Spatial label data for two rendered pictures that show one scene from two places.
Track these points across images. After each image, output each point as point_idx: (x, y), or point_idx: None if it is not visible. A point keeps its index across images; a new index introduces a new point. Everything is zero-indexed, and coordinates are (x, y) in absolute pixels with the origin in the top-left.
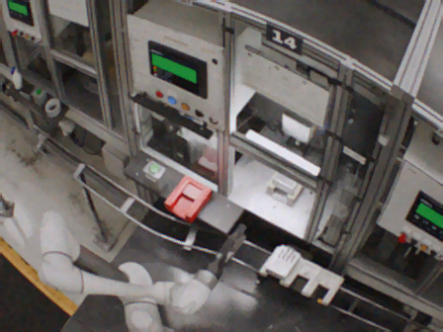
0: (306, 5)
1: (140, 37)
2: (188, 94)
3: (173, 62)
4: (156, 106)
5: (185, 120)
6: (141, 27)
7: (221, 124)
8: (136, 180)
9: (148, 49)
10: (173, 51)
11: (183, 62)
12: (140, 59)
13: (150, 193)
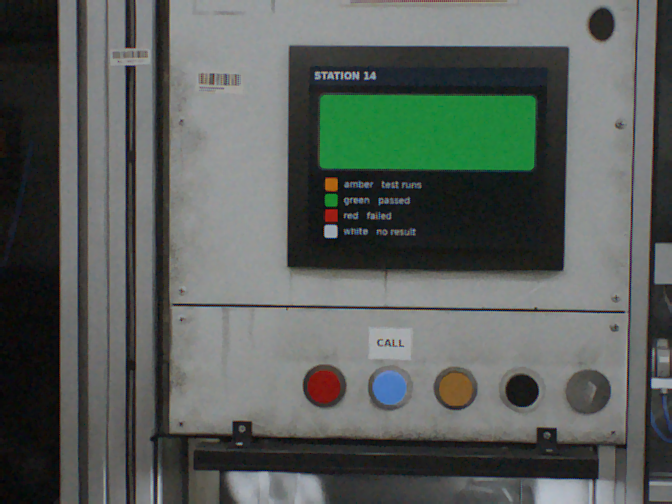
0: None
1: (243, 48)
2: (471, 302)
3: (430, 99)
4: (321, 447)
5: (467, 450)
6: None
7: (624, 390)
8: None
9: (294, 96)
10: (422, 47)
11: (478, 73)
12: (233, 206)
13: None
